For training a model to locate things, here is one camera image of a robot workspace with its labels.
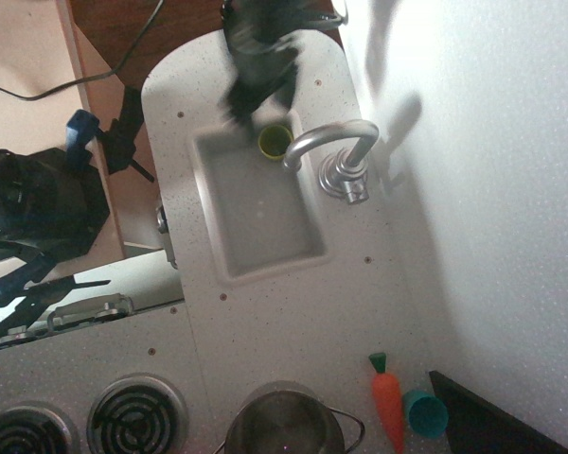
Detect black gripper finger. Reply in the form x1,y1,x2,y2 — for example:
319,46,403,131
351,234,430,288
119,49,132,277
229,107,256,140
269,65,298,111

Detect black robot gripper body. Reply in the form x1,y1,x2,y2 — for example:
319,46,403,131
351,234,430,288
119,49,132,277
221,1,303,113

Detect silver curved faucet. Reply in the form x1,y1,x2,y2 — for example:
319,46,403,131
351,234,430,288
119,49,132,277
283,119,380,205

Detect yellow-green plastic cup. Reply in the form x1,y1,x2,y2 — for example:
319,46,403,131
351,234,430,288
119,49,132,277
257,125,293,161

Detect white toy sink basin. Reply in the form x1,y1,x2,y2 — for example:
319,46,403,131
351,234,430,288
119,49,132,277
189,111,331,286

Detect silver cabinet knob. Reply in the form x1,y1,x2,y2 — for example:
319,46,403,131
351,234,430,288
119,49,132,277
156,204,169,235

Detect blue clamp upper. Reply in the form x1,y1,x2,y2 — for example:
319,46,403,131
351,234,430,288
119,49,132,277
65,110,99,171

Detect blue clamp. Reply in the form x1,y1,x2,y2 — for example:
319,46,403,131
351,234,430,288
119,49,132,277
65,110,99,171
0,254,57,308

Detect blue clamp lower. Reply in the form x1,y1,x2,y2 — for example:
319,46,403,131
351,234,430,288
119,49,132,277
0,254,57,308

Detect orange toy carrot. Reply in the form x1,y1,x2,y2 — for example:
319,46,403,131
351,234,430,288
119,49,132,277
368,352,405,453

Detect stainless steel pot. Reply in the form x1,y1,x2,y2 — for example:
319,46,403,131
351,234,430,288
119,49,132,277
216,390,365,454

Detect black coil burner right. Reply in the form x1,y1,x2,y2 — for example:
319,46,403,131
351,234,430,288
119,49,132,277
86,374,189,453

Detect black coil burner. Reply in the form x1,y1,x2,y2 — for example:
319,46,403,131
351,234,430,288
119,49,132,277
0,402,80,454
86,374,189,453

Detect teal plastic cup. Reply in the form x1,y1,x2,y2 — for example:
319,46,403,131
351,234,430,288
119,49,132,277
402,390,449,439

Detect black panel corner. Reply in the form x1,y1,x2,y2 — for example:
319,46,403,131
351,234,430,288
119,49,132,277
429,371,568,453

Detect black coil burner left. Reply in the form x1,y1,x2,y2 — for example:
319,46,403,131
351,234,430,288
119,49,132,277
0,402,80,454

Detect dark green hose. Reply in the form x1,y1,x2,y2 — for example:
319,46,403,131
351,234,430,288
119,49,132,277
297,9,349,31

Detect black power cable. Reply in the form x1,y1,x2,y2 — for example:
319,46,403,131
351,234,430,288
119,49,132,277
0,0,166,102

